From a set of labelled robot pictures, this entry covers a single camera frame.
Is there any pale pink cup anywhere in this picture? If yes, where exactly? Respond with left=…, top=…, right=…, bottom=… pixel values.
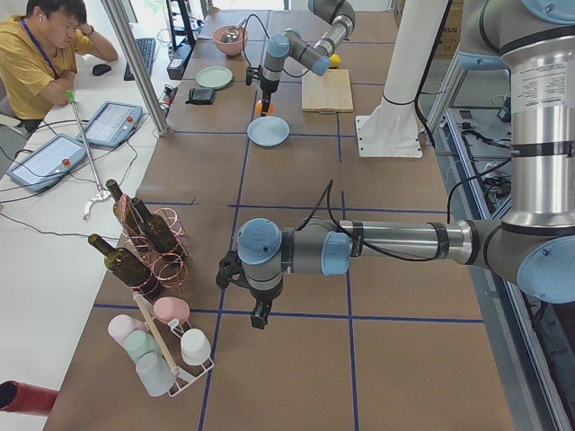
left=108, top=314, right=148, bottom=347

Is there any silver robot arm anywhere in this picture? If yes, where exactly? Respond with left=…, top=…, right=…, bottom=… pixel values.
left=237, top=1, right=574, bottom=329
left=255, top=0, right=356, bottom=117

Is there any teach pendant far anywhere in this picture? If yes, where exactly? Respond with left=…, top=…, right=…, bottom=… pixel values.
left=84, top=101, right=143, bottom=149

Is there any man in yellow shirt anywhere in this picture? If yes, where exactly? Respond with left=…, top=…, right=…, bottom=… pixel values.
left=1, top=1, right=119, bottom=134

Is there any copper wire bottle rack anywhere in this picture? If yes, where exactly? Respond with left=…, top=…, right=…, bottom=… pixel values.
left=113, top=194, right=190, bottom=292

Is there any dark wine bottle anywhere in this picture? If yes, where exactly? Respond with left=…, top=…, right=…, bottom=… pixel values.
left=88, top=233, right=162, bottom=298
left=131, top=197, right=182, bottom=255
left=106, top=179, right=143, bottom=239

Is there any metal scoop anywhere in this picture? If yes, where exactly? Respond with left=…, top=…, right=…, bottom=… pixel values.
left=220, top=17, right=247, bottom=43

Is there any bamboo cutting board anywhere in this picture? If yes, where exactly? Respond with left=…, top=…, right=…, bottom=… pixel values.
left=302, top=69, right=354, bottom=113

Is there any pale green cup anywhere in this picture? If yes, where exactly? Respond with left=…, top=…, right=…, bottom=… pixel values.
left=122, top=330, right=161, bottom=363

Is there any dark wine bottle lower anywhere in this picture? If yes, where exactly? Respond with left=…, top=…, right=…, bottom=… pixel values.
left=88, top=233, right=162, bottom=298

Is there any black keyboard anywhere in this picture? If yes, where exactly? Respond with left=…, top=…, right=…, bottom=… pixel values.
left=123, top=37, right=157, bottom=83

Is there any white cup on rack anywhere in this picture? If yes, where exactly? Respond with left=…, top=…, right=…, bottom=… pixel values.
left=181, top=329, right=211, bottom=365

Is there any pink bowl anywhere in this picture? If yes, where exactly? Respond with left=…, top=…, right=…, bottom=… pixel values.
left=212, top=26, right=248, bottom=57

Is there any reacher grabber stick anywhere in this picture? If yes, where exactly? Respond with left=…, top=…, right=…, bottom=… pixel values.
left=66, top=90, right=111, bottom=221

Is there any grey cup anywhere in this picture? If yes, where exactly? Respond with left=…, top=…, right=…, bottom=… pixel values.
left=136, top=352, right=176, bottom=397

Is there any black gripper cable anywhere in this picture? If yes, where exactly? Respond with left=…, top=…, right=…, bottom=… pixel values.
left=242, top=13, right=315, bottom=87

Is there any grey folded cloth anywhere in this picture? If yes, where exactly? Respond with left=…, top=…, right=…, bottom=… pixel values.
left=185, top=87, right=216, bottom=105

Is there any black computer mouse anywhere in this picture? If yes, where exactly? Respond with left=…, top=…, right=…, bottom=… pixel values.
left=92, top=64, right=111, bottom=76

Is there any teach pendant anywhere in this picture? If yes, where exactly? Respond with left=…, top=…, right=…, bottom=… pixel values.
left=7, top=134, right=87, bottom=192
left=84, top=101, right=143, bottom=149

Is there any white wire cup rack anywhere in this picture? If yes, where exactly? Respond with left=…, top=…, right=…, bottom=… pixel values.
left=132, top=289, right=216, bottom=398

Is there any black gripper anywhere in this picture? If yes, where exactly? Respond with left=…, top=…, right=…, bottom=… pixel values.
left=248, top=282, right=283, bottom=330
left=260, top=77, right=279, bottom=113

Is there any light blue plate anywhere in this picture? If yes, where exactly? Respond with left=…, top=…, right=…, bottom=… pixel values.
left=247, top=116, right=290, bottom=147

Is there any teach pendant near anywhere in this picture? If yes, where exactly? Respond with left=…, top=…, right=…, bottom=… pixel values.
left=7, top=134, right=87, bottom=192

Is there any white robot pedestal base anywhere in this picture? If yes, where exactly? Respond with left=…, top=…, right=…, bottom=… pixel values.
left=356, top=0, right=450, bottom=158

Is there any light green plate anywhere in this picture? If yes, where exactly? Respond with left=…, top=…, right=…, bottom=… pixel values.
left=196, top=66, right=234, bottom=90

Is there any aluminium frame post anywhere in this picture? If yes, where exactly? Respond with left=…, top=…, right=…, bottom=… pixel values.
left=101, top=0, right=169, bottom=136

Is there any upper yellow lemon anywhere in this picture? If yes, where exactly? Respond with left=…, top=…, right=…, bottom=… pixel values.
left=330, top=54, right=341, bottom=68

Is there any pink cup on rack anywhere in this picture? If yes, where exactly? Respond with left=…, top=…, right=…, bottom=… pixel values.
left=153, top=296, right=190, bottom=324

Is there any red tube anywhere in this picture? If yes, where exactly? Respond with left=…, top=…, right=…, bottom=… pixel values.
left=1, top=381, right=58, bottom=417

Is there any dark wine bottle upper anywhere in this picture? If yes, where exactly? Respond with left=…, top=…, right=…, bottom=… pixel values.
left=131, top=197, right=182, bottom=255

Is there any orange mandarin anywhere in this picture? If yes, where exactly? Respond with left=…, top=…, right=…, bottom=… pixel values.
left=255, top=100, right=274, bottom=117

